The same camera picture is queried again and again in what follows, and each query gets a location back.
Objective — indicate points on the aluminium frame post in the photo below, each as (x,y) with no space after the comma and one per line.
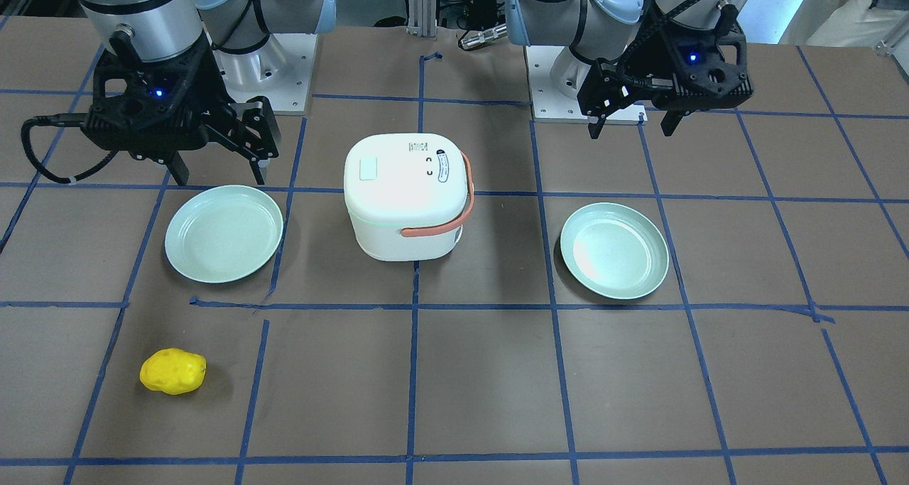
(422,18)

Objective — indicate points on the green plate near right arm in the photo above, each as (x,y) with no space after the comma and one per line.
(224,234)

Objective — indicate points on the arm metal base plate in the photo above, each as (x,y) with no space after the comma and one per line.
(281,71)
(555,76)

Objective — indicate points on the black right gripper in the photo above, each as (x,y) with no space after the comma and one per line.
(213,94)

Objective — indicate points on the white rice cooker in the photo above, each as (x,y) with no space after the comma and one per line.
(408,195)

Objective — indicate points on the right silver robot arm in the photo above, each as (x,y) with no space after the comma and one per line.
(165,28)

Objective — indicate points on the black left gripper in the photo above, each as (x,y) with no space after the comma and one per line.
(634,71)

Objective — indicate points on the yellow toy potato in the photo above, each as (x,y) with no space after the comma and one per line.
(173,371)

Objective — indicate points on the green plate near left arm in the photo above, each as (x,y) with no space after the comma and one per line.
(614,251)

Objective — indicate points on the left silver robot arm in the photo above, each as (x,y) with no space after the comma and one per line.
(613,30)

